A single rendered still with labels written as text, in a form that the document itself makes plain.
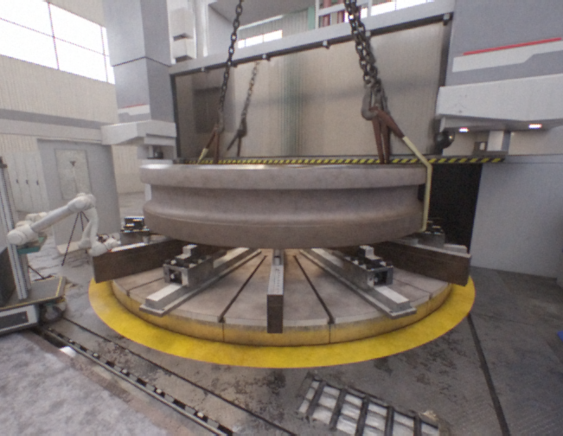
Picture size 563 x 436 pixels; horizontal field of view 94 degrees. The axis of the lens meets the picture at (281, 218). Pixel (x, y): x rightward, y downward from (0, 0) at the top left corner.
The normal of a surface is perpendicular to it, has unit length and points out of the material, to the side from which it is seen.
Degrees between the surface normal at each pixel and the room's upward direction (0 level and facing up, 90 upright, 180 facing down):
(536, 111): 90
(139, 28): 90
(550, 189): 90
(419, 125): 90
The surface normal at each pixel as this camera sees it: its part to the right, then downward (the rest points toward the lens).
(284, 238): 0.00, 0.20
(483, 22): -0.46, 0.18
